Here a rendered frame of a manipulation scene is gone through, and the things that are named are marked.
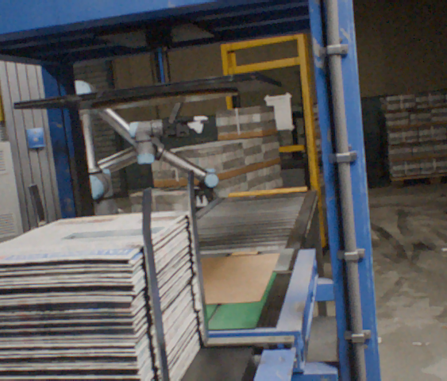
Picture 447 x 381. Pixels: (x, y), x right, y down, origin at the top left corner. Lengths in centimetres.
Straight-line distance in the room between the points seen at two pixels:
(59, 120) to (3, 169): 104
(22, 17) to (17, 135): 172
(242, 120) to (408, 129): 455
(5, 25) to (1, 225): 175
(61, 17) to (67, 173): 77
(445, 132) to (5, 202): 686
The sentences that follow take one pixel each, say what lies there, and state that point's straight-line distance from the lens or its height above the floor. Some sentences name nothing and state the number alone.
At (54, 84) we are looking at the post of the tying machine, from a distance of 198.
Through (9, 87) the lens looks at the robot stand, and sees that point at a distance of 305.
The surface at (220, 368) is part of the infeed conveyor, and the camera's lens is 108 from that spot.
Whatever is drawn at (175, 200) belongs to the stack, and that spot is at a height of 79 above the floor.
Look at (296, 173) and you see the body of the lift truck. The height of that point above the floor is 70.
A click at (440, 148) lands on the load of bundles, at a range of 883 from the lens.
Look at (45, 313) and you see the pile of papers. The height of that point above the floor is 98.
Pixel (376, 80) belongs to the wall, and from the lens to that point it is 1040.
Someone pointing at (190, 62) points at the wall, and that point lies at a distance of 1073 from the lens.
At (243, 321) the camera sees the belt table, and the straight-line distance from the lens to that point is 129.
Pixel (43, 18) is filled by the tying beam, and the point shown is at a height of 147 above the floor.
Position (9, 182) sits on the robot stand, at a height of 104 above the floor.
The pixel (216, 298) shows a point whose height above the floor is 80.
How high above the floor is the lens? 123
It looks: 7 degrees down
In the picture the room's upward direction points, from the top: 6 degrees counter-clockwise
